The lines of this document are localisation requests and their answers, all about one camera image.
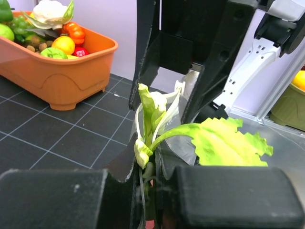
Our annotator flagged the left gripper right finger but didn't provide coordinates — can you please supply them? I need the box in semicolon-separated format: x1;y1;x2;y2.
156;143;305;229

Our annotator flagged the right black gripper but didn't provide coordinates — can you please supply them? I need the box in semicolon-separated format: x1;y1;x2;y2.
129;0;258;124

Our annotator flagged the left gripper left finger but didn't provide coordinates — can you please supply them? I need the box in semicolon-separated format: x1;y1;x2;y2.
0;135;143;229

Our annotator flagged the clear polka dot zip bag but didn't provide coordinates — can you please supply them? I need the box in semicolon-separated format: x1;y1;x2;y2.
130;71;203;167

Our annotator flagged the green celery stalk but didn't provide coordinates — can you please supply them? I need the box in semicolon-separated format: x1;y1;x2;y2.
133;83;274;220

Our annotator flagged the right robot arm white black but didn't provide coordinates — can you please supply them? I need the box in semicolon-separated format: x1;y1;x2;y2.
129;0;305;124

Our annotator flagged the red apple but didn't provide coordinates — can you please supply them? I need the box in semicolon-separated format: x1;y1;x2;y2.
72;46;89;57

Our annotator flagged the olive green bin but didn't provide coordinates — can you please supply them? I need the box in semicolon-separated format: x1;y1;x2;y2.
270;69;305;131

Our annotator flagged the small orange pumpkin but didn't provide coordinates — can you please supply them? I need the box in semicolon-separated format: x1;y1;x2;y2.
62;22;85;45

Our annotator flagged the orange plastic bin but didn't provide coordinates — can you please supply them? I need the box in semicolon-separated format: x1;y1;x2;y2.
0;10;119;111

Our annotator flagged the yellow orange mango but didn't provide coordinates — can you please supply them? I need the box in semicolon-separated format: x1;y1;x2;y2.
52;36;75;55

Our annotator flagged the green lime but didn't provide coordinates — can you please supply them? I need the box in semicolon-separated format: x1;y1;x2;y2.
0;23;15;42
40;47;68;59

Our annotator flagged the white cauliflower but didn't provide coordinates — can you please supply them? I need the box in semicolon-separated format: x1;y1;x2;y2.
21;0;74;30

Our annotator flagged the brown mushroom cluster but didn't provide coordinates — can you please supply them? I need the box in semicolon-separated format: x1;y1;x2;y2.
23;35;53;53

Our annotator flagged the green grape bunch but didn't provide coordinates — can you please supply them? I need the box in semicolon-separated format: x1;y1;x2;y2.
8;15;34;36

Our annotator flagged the green bell pepper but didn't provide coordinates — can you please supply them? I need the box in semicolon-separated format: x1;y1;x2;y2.
0;0;13;22

